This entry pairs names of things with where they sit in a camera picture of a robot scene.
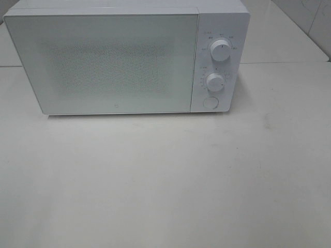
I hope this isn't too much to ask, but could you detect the white microwave door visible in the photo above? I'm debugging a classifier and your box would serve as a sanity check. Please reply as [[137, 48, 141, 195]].
[[5, 14, 198, 115]]

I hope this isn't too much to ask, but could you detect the white timer knob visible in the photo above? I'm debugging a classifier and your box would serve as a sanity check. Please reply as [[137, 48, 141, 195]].
[[205, 73, 225, 92]]

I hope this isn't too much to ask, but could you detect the round white door button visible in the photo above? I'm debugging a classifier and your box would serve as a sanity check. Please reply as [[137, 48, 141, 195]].
[[203, 97, 219, 110]]

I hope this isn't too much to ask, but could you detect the white microwave oven body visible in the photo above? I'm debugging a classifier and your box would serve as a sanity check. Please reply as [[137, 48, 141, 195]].
[[3, 1, 250, 114]]

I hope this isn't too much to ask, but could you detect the upper white power knob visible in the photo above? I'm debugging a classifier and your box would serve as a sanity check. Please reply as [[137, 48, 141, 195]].
[[209, 37, 232, 62]]

